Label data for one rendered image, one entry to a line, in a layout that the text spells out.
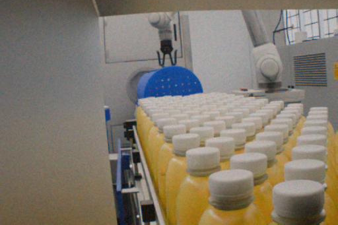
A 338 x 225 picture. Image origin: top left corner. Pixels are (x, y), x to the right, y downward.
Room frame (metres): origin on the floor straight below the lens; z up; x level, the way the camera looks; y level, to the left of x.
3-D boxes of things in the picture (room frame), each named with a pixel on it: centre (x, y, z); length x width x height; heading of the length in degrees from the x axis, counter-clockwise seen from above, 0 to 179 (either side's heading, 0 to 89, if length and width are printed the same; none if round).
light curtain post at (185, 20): (3.40, -0.24, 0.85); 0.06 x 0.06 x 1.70; 6
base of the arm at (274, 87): (2.44, -0.68, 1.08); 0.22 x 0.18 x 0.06; 14
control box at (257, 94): (1.70, -0.37, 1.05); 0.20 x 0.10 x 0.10; 6
